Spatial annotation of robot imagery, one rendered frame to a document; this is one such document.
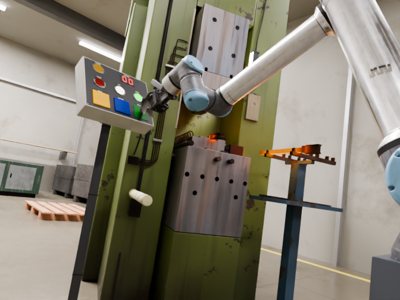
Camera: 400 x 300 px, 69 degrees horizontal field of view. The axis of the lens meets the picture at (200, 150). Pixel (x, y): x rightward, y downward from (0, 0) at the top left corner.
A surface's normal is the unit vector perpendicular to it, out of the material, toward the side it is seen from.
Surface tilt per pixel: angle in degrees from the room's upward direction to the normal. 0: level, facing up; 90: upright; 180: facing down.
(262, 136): 90
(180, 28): 90
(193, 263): 90
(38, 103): 90
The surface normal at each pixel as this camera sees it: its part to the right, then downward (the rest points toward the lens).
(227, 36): 0.34, -0.07
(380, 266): -0.72, -0.20
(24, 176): 0.68, 0.00
